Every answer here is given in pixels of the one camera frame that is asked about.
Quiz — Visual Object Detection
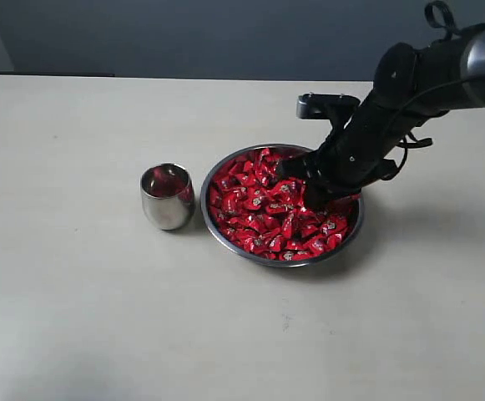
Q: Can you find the red wrapped candy pile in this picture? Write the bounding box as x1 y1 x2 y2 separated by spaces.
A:
209 148 359 261

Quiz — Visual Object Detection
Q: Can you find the stainless steel cup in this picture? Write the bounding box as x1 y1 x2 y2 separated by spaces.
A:
140 163 195 231

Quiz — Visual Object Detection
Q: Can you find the stainless steel bowl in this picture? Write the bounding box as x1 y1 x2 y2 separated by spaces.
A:
200 144 366 268

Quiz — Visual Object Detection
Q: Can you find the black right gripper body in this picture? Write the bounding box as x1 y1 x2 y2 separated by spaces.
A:
300 137 388 192

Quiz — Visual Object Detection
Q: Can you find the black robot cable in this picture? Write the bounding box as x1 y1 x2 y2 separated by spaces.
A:
386 0 485 183

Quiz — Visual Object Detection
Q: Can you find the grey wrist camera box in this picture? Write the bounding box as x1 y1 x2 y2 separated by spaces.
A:
296 93 361 121

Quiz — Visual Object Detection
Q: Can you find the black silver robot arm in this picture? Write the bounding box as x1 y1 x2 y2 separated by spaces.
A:
276 25 485 207

